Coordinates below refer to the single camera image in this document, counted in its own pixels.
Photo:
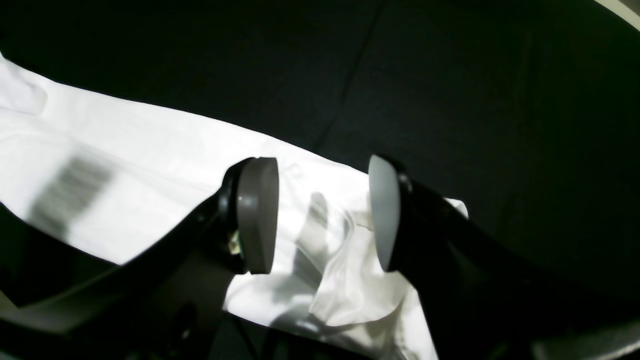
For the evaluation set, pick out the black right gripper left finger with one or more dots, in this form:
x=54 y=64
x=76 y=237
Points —
x=166 y=303

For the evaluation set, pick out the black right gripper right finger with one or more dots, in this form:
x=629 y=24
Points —
x=481 y=301

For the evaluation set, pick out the black table cloth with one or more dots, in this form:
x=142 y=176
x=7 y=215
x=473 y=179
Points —
x=527 y=110

